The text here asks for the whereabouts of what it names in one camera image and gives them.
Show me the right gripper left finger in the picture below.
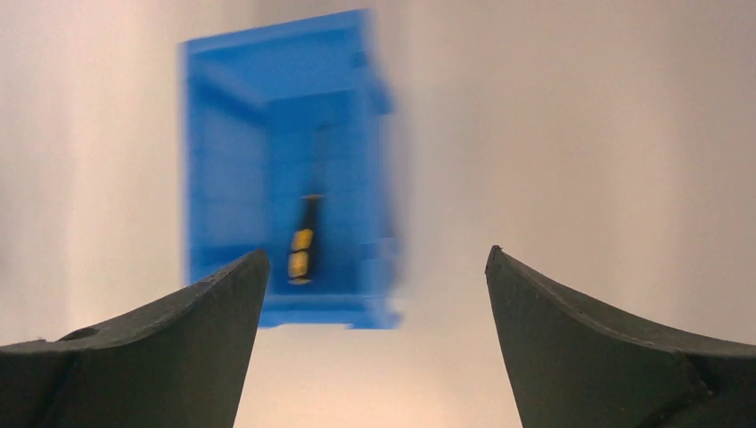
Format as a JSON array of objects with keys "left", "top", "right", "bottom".
[{"left": 1, "top": 250, "right": 270, "bottom": 427}]

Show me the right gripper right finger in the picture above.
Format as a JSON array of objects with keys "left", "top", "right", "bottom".
[{"left": 485, "top": 246, "right": 755, "bottom": 427}]

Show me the blue plastic bin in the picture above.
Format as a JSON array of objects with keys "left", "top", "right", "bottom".
[{"left": 182, "top": 9, "right": 401, "bottom": 330}]

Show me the black yellow screwdriver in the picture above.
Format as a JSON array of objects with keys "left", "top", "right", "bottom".
[{"left": 287, "top": 122, "right": 331, "bottom": 285}]

